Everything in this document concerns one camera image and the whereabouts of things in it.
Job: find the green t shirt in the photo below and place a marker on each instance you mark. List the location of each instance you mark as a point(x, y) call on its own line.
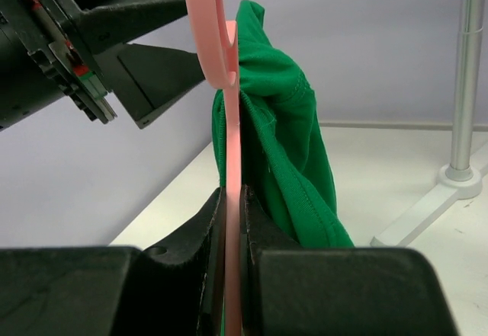
point(284, 158)

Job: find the white clothes rack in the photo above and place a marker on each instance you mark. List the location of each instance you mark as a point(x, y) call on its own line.
point(462, 178)

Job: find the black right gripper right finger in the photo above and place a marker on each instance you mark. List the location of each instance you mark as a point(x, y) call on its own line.
point(291, 290)

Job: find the pink plastic hanger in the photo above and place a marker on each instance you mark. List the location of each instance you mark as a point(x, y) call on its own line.
point(216, 41)

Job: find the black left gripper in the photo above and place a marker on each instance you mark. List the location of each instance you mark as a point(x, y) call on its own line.
point(40, 65)

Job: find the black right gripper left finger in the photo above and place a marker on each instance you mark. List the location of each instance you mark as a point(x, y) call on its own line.
point(174, 287)

